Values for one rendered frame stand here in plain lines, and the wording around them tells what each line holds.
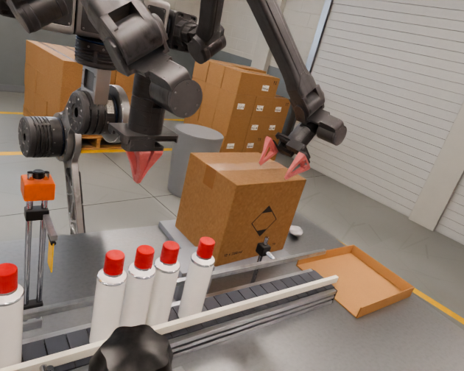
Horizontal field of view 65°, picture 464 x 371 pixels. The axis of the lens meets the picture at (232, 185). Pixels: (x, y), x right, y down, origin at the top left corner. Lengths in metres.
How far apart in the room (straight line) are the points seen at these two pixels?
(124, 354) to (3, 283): 0.30
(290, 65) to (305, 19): 4.98
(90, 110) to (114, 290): 0.72
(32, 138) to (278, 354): 1.28
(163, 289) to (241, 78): 3.70
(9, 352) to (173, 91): 0.49
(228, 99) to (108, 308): 3.83
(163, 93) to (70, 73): 3.52
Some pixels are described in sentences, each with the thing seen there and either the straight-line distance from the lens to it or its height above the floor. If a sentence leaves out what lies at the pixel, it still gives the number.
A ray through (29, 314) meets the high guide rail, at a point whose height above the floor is 0.96.
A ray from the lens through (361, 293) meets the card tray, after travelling 1.30.
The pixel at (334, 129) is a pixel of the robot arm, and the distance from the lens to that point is 1.00.
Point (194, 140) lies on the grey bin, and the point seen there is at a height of 0.58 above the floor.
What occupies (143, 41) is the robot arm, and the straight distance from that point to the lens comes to 0.58.
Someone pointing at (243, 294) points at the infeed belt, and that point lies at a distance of 1.00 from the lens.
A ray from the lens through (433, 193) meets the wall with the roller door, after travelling 4.78.
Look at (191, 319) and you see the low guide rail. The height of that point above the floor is 0.91.
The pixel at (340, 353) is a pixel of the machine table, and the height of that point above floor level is 0.83.
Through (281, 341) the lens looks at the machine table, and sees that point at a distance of 0.99.
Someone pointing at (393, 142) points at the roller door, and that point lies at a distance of 4.97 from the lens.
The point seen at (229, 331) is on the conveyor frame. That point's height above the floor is 0.86.
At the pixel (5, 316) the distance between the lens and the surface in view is 0.68.
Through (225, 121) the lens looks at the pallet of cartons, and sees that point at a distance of 4.42.
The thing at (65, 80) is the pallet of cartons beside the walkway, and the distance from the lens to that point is 4.05.
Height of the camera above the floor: 1.48
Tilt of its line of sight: 21 degrees down
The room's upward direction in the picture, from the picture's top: 15 degrees clockwise
